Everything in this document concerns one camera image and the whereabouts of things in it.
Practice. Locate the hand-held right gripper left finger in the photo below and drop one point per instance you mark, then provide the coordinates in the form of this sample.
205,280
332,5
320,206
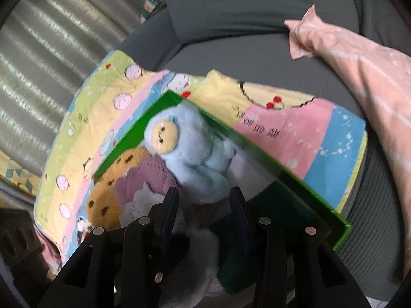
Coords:
170,218

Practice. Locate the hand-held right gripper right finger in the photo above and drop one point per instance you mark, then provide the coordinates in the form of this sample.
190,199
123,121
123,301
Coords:
240,221

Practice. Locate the purple knitted cloth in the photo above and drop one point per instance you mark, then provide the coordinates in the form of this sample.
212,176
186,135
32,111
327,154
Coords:
141,176

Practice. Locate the green and yellow sponge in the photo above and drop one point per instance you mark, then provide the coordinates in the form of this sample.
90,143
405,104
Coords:
234,272

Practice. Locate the grey fluffy cloth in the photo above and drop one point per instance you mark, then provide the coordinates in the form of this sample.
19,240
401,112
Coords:
199,263

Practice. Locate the light blue plush toy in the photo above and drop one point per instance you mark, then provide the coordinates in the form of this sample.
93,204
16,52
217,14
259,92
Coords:
196,154

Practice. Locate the brown cookie plush toy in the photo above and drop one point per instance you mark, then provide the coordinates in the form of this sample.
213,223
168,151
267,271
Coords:
102,195

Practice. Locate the green cardboard box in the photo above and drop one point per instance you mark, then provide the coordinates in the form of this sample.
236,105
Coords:
128,134

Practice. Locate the colourful printed blanket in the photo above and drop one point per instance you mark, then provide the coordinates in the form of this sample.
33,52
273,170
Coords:
289,134

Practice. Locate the pink cloth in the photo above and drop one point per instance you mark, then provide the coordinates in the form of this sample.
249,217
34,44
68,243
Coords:
51,253

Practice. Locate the dark object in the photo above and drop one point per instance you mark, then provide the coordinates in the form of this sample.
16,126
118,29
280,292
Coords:
19,240

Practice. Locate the yellow patterned curtain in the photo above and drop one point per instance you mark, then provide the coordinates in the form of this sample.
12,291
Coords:
16,173

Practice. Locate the pink striped pillow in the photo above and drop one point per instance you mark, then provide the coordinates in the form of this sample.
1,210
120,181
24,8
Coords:
369,64

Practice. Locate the grey-green curtain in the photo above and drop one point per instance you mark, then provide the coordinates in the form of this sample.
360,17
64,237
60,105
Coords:
48,54

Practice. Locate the grey-green sofa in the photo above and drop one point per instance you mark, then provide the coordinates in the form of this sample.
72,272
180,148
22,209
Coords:
240,6

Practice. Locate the pink and teal patterned cushion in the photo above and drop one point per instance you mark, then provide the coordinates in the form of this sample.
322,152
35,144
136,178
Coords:
154,1

